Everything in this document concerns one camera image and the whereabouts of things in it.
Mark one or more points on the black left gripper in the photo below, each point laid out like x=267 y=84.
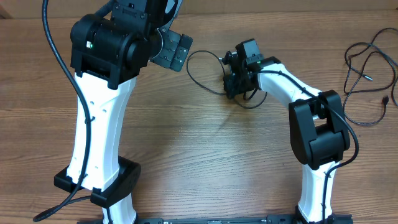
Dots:
x=171 y=40

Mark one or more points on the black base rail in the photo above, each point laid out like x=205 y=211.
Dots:
x=270 y=219

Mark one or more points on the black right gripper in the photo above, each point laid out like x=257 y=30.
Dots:
x=232 y=89

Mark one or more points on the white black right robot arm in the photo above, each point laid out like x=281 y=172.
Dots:
x=318 y=134

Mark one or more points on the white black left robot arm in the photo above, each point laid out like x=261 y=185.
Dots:
x=107 y=56

